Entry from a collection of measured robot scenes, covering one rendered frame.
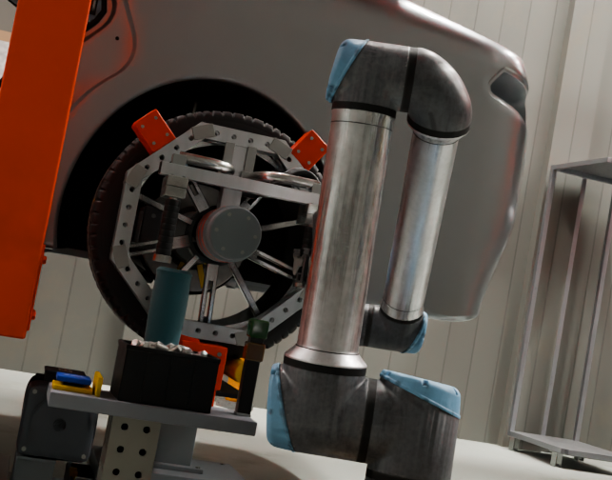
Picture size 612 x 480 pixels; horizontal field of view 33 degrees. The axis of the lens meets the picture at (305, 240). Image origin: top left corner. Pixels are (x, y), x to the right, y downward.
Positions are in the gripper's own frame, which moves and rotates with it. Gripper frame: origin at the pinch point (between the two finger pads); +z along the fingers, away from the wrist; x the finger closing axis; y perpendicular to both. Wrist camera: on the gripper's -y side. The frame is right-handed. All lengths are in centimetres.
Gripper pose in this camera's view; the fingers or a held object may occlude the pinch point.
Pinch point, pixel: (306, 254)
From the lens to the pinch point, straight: 248.2
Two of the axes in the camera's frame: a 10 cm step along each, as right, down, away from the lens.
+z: -2.6, 0.2, 9.6
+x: 9.5, 1.9, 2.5
